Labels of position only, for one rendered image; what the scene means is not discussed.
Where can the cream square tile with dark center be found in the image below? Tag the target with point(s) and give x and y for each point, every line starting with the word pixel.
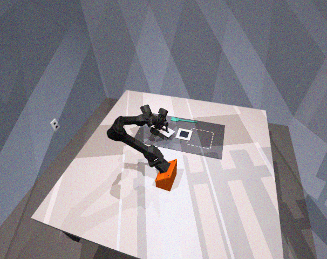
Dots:
pixel 184 134

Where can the small trowel with black handle and white blade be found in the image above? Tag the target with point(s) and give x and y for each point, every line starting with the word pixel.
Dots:
pixel 165 130

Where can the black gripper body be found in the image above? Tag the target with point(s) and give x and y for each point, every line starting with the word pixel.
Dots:
pixel 162 112

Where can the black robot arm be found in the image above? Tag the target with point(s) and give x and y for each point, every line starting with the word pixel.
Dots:
pixel 151 153

